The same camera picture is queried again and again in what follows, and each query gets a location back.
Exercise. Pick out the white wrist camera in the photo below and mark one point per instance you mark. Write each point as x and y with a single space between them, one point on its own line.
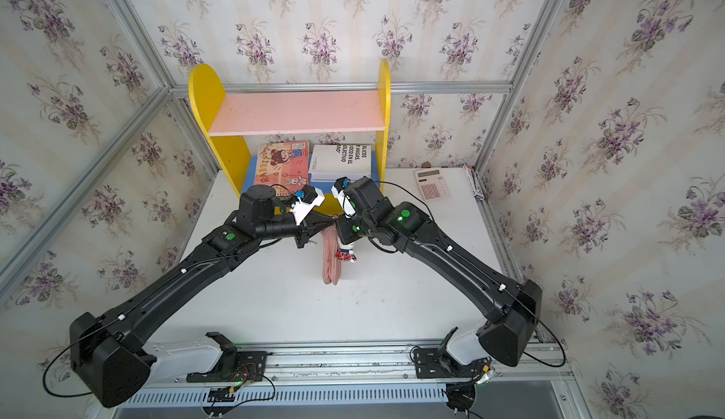
338 192
306 199

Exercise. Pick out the white plush doll keychain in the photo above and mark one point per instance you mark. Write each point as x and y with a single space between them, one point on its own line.
345 253

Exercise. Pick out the blue white slim box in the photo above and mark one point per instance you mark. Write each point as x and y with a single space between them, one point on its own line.
474 183

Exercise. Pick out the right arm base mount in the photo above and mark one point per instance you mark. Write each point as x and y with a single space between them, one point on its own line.
440 363

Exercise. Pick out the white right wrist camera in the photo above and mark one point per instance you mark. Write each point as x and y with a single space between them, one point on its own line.
338 192

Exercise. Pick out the pink calculator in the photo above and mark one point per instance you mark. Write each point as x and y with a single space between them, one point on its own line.
432 184

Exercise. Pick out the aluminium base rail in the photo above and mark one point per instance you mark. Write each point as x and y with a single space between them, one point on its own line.
366 380

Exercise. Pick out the pink corduroy bag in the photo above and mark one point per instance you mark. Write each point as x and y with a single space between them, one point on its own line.
332 266

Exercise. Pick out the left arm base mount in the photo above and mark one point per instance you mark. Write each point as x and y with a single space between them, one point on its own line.
209 359

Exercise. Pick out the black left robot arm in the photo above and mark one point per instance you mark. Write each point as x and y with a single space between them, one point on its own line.
110 354

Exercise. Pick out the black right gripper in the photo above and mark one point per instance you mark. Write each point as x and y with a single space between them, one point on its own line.
345 238

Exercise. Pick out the pink spiral notebook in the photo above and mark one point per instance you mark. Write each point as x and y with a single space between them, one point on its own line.
284 166

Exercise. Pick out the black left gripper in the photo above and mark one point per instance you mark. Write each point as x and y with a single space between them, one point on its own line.
309 230

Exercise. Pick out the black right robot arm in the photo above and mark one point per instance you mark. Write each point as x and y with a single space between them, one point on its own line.
511 310

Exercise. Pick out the yellow blue pink bookshelf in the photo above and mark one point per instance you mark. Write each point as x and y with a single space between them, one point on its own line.
226 118

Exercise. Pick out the white book black text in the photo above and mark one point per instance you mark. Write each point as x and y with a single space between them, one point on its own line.
330 162

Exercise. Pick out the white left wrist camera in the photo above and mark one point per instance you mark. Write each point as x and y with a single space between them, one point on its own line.
306 199

